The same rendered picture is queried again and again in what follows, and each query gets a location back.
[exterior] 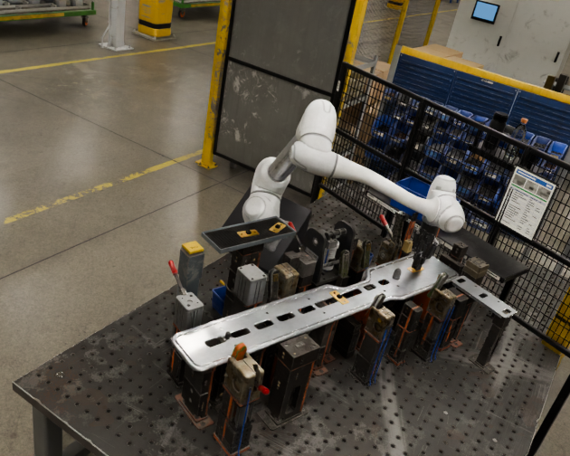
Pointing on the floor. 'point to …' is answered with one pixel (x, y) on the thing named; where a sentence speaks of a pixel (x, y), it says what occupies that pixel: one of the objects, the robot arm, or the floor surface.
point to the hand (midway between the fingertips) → (418, 261)
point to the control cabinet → (517, 35)
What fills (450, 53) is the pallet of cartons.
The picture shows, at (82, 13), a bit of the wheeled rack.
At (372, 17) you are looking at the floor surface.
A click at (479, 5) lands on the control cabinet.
